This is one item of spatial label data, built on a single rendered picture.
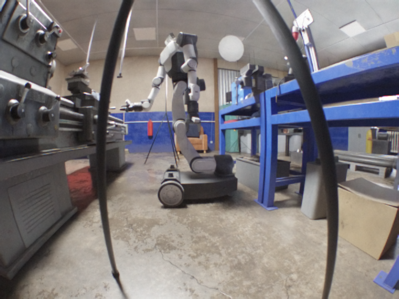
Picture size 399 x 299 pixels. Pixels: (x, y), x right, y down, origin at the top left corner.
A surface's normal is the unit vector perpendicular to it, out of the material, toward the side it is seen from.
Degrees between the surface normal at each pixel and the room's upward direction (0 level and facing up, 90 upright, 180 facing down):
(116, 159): 90
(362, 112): 90
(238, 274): 0
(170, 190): 90
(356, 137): 90
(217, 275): 0
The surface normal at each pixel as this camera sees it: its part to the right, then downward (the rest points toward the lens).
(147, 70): 0.20, 0.07
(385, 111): -0.98, 0.03
